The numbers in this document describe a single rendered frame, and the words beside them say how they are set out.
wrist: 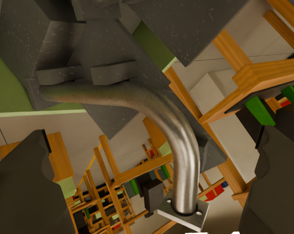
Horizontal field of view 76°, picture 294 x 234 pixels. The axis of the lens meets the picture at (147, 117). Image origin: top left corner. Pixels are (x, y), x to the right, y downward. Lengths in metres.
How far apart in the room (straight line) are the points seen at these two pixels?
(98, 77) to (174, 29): 0.10
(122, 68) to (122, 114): 0.08
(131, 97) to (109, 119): 0.11
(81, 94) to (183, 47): 0.14
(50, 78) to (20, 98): 0.08
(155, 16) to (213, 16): 0.06
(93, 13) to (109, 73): 0.06
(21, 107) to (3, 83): 0.05
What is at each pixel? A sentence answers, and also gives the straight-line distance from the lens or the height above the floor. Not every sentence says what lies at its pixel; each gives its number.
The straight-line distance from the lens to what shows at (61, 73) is 0.29.
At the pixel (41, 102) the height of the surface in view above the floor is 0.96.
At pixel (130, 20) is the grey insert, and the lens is 0.41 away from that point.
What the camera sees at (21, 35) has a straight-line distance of 0.32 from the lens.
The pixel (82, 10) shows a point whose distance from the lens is 0.22.
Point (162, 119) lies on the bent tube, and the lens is 0.19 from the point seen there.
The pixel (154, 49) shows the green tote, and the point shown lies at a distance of 0.40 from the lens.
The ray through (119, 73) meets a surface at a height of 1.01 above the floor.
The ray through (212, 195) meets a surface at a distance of 5.99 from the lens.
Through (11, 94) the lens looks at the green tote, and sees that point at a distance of 0.35.
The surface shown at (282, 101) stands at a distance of 5.93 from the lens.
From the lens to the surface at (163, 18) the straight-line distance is 0.23.
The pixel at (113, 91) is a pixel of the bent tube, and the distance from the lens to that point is 0.22.
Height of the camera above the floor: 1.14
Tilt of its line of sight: 18 degrees down
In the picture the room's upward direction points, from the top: 152 degrees clockwise
